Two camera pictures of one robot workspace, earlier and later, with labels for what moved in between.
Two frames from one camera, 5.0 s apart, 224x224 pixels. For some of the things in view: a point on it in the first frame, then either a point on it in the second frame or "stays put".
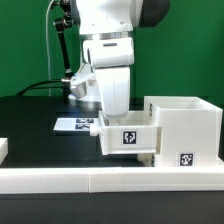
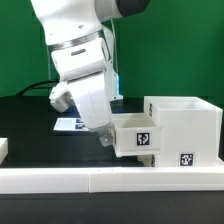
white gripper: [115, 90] -> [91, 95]
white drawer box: [133, 135] stays put
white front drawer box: [148, 159] stays put
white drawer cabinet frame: [189, 131] stays put
